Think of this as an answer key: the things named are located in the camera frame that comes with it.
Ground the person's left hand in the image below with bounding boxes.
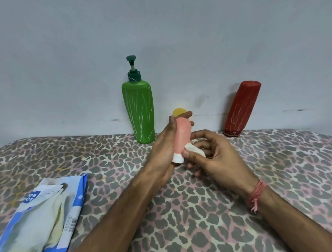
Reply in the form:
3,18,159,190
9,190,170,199
142,111,195,188

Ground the person's right hand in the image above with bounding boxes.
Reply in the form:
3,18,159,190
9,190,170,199
182,129,260,199

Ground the white wipe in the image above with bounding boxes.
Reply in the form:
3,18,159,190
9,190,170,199
184,142,207,158

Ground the pink tube with white cap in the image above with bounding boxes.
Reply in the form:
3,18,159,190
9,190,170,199
172,117,192,164

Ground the person's left forearm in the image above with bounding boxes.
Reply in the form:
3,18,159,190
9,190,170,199
74,173,168,252

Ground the person's right forearm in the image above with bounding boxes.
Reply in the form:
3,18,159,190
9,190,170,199
246,182,332,252

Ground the green pump bottle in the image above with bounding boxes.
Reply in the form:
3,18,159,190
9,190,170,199
121,55,155,144

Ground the leopard print bed sheet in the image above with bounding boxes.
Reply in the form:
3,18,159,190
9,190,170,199
0,129,332,252

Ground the red bottle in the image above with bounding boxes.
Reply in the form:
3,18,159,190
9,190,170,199
224,81,262,137

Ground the red thread wristband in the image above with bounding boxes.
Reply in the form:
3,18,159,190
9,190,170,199
246,180,268,214

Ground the blue and white wipes packet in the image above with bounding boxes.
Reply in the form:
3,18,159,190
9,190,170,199
0,173,88,252

